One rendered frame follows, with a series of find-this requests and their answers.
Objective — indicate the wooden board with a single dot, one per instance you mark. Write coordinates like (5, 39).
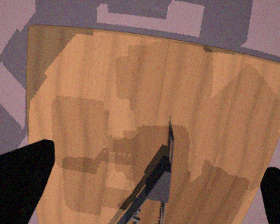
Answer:
(108, 100)

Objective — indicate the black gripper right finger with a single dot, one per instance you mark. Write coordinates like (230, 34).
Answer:
(270, 188)

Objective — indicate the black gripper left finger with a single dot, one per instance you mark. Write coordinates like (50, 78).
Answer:
(24, 173)

